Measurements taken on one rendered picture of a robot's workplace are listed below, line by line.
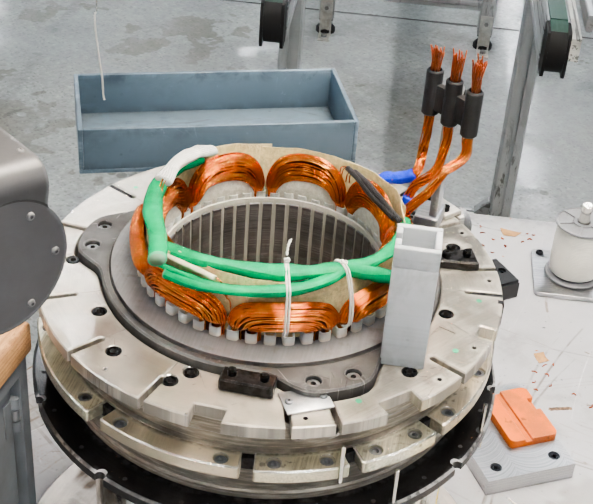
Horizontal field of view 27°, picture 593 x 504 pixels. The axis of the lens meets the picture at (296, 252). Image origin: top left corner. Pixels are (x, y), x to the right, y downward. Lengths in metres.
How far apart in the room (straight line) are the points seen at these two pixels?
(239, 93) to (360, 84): 2.39
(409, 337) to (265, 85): 0.48
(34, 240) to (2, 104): 2.96
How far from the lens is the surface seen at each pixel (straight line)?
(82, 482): 1.13
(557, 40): 2.16
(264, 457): 0.78
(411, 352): 0.79
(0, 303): 0.48
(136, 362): 0.79
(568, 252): 1.43
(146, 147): 1.11
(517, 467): 1.18
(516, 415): 1.23
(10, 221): 0.47
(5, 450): 0.92
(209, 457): 0.77
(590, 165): 3.35
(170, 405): 0.76
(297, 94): 1.22
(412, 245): 0.77
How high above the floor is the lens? 1.59
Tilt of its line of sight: 34 degrees down
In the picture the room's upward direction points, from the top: 4 degrees clockwise
